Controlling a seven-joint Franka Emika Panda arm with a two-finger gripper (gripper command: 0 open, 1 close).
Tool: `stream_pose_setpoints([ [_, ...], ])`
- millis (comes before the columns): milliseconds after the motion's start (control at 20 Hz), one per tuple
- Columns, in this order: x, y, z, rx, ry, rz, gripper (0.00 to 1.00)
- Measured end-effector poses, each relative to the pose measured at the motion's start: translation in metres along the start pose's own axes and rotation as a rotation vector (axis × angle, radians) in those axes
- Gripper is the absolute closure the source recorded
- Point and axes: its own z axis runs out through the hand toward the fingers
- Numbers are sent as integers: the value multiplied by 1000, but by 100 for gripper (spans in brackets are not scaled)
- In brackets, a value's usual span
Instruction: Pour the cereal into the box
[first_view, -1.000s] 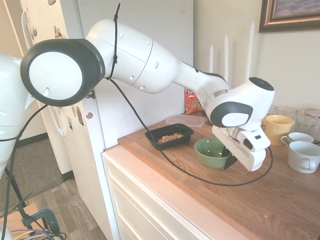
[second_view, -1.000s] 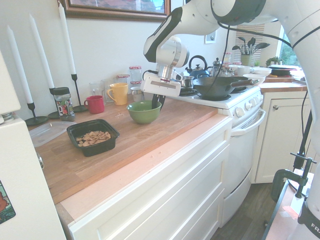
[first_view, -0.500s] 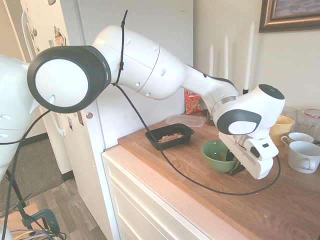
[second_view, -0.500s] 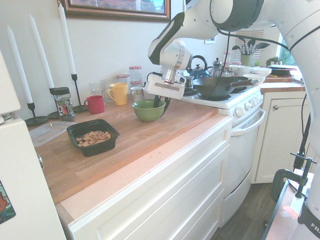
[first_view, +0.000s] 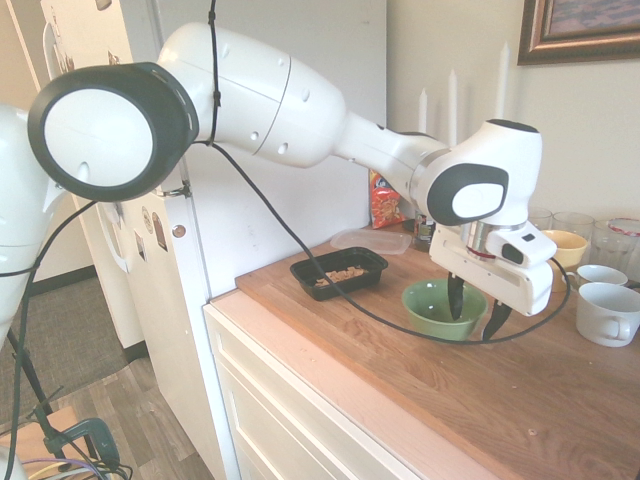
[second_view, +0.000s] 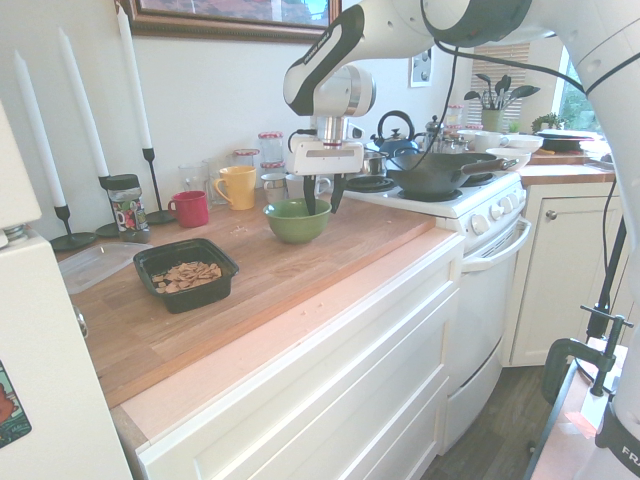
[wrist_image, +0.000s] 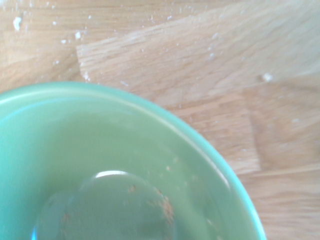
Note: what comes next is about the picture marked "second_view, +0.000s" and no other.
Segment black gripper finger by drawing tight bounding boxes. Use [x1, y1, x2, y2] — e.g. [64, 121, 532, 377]
[329, 173, 348, 216]
[302, 174, 320, 217]

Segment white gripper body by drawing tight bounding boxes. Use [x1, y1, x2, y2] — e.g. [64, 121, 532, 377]
[285, 135, 366, 177]

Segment green ceramic bowl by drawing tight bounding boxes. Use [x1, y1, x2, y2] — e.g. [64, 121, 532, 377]
[263, 197, 333, 245]

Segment brown cereal flakes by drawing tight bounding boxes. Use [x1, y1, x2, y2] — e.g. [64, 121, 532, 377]
[151, 260, 223, 294]

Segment large white cup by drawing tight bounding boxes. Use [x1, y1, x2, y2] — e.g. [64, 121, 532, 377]
[285, 174, 332, 201]

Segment small white cup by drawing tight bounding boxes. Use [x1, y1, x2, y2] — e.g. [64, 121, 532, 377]
[260, 173, 289, 204]

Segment small steel pot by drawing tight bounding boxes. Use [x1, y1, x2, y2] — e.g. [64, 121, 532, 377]
[361, 149, 389, 178]

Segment yellow mug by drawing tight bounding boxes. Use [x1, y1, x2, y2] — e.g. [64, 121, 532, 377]
[213, 165, 258, 211]

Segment blue kettle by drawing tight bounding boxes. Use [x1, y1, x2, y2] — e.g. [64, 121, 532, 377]
[369, 110, 422, 154]

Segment clear drinking glass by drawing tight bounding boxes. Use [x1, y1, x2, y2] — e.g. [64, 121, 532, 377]
[178, 163, 209, 198]
[201, 156, 229, 207]

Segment glass french press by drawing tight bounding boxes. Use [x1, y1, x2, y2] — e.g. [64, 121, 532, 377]
[424, 115, 447, 154]

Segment red mug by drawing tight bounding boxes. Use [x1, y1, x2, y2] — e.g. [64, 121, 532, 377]
[167, 190, 210, 229]

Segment black plastic food container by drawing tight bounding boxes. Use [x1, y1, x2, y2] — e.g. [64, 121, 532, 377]
[132, 237, 240, 315]

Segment tall black candle holder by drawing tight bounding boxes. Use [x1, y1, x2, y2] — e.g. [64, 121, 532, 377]
[141, 146, 177, 226]

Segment white ceramic pot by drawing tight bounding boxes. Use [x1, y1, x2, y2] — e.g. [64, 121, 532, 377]
[473, 131, 510, 154]

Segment green utensil crock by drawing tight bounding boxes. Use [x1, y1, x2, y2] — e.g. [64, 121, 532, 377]
[480, 108, 504, 134]

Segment shallow white bowl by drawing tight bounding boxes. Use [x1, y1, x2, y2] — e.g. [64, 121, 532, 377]
[484, 147, 533, 172]

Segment white kitchen stove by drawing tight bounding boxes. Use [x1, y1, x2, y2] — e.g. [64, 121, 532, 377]
[343, 167, 533, 454]

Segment spice jar with black cap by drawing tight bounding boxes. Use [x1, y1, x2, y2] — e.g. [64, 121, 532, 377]
[105, 173, 151, 244]

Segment deep white bowl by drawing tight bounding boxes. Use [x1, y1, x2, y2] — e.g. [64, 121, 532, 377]
[499, 133, 545, 154]

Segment white drawer cabinet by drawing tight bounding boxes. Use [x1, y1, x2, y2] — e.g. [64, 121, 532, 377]
[136, 243, 467, 480]

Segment tall white taper candle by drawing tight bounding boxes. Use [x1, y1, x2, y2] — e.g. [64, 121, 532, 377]
[115, 0, 153, 150]

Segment window blind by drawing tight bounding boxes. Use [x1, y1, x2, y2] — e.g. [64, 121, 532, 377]
[471, 42, 532, 121]

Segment small green potted plant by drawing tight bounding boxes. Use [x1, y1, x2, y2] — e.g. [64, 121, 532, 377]
[530, 112, 567, 134]

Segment clear plastic container lid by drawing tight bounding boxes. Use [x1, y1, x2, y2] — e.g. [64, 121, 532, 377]
[57, 241, 154, 295]

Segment white cupboard with knob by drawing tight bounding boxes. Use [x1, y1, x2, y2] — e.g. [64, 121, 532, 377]
[508, 181, 632, 369]

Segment low black candle holder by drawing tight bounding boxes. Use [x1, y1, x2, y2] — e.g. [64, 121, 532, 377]
[49, 203, 98, 253]

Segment medium white taper candle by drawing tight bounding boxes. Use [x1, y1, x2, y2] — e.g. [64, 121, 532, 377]
[57, 26, 111, 178]

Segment green metal clamp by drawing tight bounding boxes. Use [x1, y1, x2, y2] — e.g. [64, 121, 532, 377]
[542, 302, 636, 407]

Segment short white taper candle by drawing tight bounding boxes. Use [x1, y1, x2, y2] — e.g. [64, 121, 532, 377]
[13, 48, 68, 208]

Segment black stand pole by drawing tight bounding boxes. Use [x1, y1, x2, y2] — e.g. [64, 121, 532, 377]
[586, 218, 628, 342]

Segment white refrigerator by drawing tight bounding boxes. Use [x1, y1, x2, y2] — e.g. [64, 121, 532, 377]
[0, 99, 134, 480]

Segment light wooden robot mounting table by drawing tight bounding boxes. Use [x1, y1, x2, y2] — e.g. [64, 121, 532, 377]
[522, 337, 632, 480]

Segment colourful cartoon fridge magnet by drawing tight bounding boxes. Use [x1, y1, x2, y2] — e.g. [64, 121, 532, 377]
[0, 358, 33, 449]

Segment black wok wooden handle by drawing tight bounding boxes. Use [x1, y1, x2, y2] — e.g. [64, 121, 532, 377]
[385, 152, 521, 197]

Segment small white wall picture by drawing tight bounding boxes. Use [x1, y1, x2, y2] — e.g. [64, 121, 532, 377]
[409, 47, 435, 90]

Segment framed picture dark wood frame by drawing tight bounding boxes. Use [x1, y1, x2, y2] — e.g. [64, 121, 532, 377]
[115, 0, 343, 46]

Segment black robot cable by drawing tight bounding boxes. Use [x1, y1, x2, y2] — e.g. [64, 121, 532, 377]
[286, 37, 626, 341]

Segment metal fridge latch bracket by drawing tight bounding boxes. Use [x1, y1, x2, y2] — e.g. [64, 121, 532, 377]
[73, 304, 91, 340]

